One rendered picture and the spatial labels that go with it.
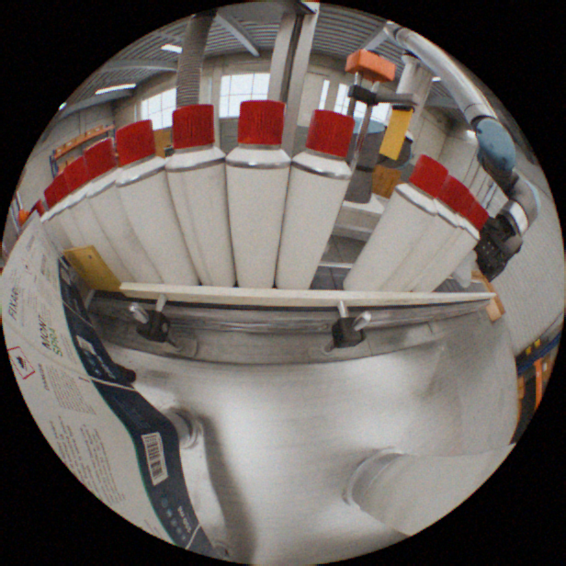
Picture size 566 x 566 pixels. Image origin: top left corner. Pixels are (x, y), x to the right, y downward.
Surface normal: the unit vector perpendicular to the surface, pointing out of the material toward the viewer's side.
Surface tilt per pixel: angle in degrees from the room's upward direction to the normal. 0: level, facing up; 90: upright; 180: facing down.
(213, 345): 0
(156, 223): 90
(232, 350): 0
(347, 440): 0
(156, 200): 90
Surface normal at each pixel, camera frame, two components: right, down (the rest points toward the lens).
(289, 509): 0.12, -0.61
